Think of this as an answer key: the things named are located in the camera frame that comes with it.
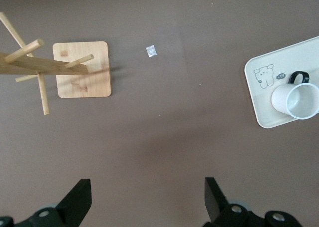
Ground cream rabbit print tray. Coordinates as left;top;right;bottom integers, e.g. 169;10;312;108
243;35;319;129

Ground wooden mug stand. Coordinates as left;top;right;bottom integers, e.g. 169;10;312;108
0;12;112;116

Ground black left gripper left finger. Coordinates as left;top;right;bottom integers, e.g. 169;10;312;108
0;178;92;227

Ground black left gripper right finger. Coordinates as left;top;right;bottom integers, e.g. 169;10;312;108
201;177;304;227

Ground white smiley mug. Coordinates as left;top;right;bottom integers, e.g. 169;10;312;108
271;71;319;120

